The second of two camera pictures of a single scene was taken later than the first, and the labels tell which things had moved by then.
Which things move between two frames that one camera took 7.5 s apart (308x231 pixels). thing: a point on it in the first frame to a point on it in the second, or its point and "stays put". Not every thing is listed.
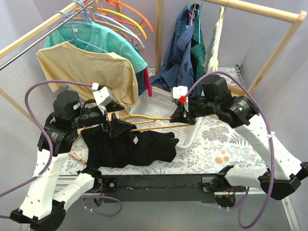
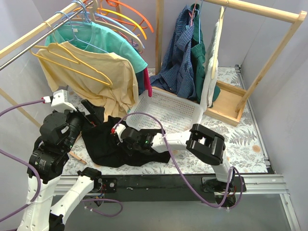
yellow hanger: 151,120 to 60,56
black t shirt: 117,144 stays put
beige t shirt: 65,62 stays put
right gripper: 186,111 to 128,135
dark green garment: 198,55 stays put
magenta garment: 148,85 stays put
